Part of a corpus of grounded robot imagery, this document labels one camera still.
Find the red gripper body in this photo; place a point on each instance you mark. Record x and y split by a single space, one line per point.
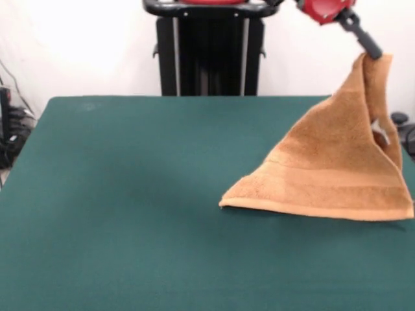
324 9

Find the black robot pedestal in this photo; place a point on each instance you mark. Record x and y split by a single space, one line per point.
210 48

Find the black equipment box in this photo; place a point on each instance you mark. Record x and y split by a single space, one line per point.
4 107

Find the orange terry towel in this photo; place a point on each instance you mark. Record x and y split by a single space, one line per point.
324 168

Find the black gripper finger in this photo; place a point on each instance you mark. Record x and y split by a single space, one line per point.
366 40

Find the dark green table cloth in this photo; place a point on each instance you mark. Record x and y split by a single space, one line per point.
97 226

